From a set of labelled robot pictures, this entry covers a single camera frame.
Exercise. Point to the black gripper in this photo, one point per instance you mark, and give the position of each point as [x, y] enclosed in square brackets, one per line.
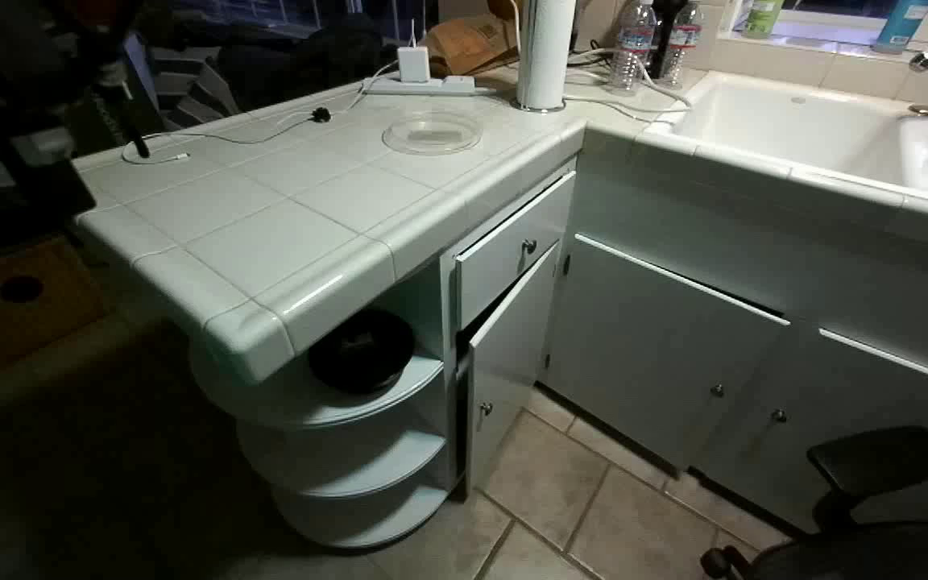
[46, 191]

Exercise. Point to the black office chair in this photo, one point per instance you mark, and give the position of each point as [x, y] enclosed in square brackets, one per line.
[872, 550]

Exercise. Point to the brown cardboard box with hole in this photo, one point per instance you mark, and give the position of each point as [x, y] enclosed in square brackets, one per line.
[56, 310]

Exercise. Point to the green bottle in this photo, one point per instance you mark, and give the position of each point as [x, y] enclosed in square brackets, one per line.
[762, 18]

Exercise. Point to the white cabinet drawer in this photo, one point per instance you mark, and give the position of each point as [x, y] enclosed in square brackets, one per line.
[501, 260]

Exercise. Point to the white power strip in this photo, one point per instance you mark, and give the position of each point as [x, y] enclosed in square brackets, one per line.
[420, 85]

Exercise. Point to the round metal cabinet knob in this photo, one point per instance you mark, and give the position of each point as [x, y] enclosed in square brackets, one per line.
[715, 390]
[531, 249]
[779, 412]
[483, 411]

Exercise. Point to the white paper towel roll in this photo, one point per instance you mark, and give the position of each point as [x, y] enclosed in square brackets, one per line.
[545, 51]

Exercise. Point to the white rounded shelf unit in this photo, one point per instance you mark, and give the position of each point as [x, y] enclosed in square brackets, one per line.
[357, 473]

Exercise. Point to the plastic water bottle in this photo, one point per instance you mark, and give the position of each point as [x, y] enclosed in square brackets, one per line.
[682, 43]
[634, 43]

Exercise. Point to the wide white cabinet door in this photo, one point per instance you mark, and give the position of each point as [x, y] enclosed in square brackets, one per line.
[872, 390]
[657, 355]

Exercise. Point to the blue bottle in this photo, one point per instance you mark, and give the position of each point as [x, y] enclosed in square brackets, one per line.
[903, 21]

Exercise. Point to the dark clothes pile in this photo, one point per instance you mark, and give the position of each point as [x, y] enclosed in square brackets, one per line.
[314, 59]

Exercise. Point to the white charger plug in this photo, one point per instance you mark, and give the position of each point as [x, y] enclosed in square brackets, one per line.
[415, 62]

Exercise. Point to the narrow white cabinet door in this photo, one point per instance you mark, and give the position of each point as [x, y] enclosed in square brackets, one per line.
[515, 364]

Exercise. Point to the white double kitchen sink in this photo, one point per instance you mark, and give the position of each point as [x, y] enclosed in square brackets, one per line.
[797, 125]

